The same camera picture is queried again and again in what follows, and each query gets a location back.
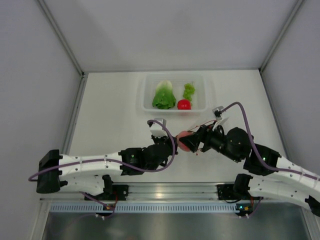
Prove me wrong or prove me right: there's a red fake apple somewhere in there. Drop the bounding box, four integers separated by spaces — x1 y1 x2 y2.
177 99 192 110

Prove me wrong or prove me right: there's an aluminium mounting rail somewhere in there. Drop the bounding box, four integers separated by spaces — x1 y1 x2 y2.
39 181 305 201

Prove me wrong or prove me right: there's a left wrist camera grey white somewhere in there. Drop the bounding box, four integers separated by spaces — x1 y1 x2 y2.
147 118 167 138

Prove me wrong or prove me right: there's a green fake grapes bunch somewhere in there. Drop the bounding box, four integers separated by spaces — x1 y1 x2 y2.
182 83 196 102

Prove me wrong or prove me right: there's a clear zip bag orange seal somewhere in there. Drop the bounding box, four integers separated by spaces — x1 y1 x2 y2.
176 121 215 154

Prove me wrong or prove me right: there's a white slotted cable duct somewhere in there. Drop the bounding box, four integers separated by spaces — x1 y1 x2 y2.
50 202 251 213

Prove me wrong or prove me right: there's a white perforated plastic basket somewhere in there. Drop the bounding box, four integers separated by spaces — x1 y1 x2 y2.
140 72 209 115

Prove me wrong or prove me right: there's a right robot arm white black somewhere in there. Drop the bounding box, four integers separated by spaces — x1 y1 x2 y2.
179 125 320 216

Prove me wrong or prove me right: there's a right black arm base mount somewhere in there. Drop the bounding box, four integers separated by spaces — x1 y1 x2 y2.
216 183 249 203

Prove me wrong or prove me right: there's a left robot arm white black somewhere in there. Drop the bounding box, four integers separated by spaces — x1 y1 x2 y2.
31 136 177 196

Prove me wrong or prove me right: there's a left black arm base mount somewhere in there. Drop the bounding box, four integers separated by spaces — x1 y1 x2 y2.
104 184 129 201

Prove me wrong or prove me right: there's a green fake lettuce leaf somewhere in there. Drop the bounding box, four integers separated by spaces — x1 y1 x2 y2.
152 80 177 110

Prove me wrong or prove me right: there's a pink fake peach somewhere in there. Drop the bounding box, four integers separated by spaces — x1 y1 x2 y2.
176 130 195 153

